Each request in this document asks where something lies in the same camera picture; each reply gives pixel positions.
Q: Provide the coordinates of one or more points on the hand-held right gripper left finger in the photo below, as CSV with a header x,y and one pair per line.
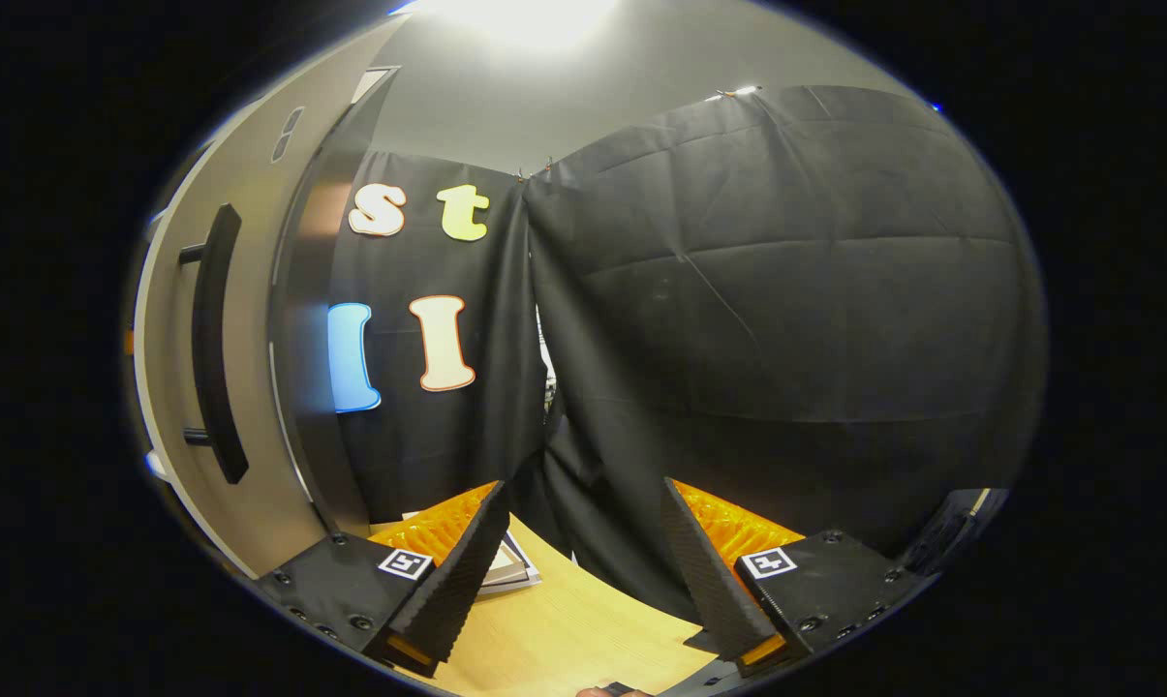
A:
x,y
457,576

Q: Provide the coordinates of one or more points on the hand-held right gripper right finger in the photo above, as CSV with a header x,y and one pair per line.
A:
x,y
709,576

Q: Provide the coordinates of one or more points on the grey cabinet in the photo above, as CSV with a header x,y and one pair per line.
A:
x,y
312,387

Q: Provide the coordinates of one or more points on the grey cabinet door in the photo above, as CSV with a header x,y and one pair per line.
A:
x,y
254,416

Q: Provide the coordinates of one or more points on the stack of white books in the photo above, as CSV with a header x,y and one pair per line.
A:
x,y
511,569

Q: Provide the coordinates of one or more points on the black backdrop cloth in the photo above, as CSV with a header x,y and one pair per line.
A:
x,y
786,319

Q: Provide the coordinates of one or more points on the large ceiling light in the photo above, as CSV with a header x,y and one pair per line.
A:
x,y
520,19

